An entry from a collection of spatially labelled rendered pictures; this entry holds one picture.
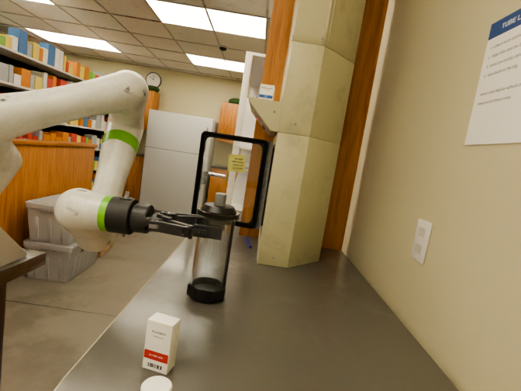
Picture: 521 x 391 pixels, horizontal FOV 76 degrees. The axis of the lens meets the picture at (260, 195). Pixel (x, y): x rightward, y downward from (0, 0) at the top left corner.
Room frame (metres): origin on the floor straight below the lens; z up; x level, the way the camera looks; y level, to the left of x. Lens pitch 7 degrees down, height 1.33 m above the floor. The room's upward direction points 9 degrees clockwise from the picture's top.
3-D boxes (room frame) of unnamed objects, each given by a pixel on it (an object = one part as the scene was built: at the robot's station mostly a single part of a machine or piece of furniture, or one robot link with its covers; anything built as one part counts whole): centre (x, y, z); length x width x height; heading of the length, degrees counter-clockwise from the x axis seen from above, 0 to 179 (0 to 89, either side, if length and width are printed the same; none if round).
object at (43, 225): (2.95, 1.68, 0.49); 0.60 x 0.42 x 0.33; 1
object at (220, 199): (0.84, 0.10, 1.18); 0.09 x 0.09 x 0.07
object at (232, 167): (1.49, 0.15, 1.19); 0.30 x 0.01 x 0.40; 84
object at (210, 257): (0.84, 0.10, 1.06); 0.11 x 0.11 x 0.21
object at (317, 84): (1.32, -0.15, 1.33); 0.32 x 0.25 x 0.77; 1
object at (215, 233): (0.79, 0.11, 1.12); 0.07 x 0.01 x 0.03; 90
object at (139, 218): (0.83, 0.26, 1.12); 0.09 x 0.08 x 0.07; 91
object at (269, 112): (1.32, 0.04, 1.46); 0.32 x 0.11 x 0.10; 1
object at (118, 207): (0.83, 0.33, 1.12); 0.09 x 0.06 x 0.12; 1
